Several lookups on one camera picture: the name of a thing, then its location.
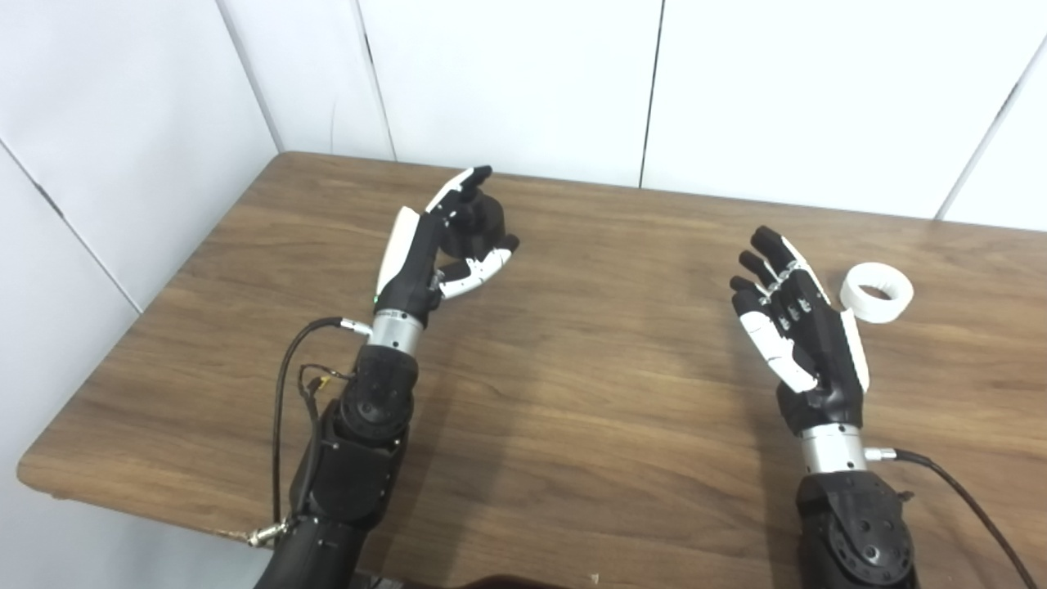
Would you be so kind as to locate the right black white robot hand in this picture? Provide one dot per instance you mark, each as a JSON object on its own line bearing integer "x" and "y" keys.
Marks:
{"x": 826, "y": 360}

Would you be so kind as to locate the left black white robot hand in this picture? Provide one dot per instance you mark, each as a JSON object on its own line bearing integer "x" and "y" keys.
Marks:
{"x": 409, "y": 278}

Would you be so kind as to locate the round black stepped part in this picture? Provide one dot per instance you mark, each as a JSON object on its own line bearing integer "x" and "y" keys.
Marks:
{"x": 491, "y": 221}

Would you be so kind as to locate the dark robot torso edge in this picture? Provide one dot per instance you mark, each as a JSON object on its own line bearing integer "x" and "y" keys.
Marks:
{"x": 507, "y": 584}

